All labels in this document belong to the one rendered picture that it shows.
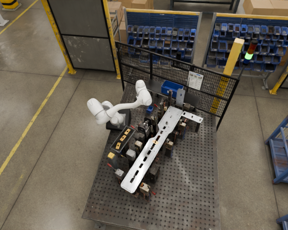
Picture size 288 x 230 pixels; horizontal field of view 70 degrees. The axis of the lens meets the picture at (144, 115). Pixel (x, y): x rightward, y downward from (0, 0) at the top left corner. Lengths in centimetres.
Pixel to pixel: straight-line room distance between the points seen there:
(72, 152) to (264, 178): 331
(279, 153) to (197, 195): 186
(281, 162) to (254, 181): 54
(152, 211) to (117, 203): 44
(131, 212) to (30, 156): 235
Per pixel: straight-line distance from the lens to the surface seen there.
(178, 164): 292
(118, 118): 289
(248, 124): 450
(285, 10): 536
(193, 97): 320
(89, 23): 449
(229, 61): 278
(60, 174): 392
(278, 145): 425
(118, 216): 274
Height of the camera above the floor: 334
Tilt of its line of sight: 52 degrees down
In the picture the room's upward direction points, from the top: 3 degrees counter-clockwise
